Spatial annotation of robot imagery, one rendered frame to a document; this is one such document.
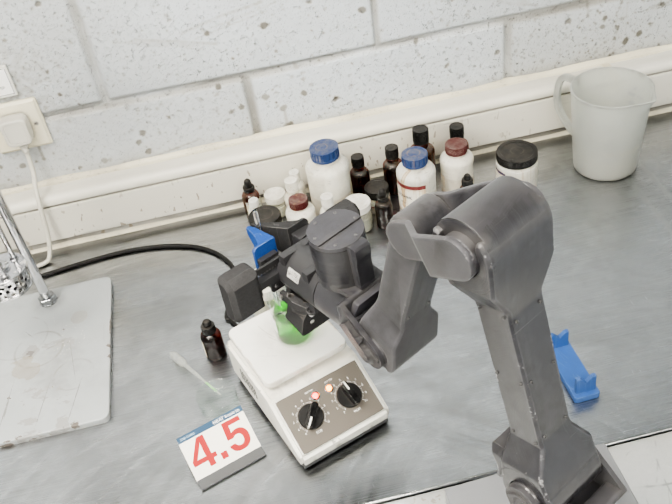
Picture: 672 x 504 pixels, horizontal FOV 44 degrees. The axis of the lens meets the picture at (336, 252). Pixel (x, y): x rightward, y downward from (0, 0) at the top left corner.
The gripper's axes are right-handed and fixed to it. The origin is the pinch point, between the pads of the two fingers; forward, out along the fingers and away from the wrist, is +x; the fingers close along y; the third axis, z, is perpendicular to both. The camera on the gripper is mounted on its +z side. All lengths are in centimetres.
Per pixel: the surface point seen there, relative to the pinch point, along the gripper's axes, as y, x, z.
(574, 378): 24.9, -25.6, 24.9
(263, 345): -3.0, 2.1, 17.0
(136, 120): 8, 50, 7
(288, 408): -5.9, -6.2, 19.9
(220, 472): -16.0, -3.7, 25.4
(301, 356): -0.7, -3.0, 17.0
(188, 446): -17.4, 0.3, 22.6
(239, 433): -11.4, -1.9, 23.7
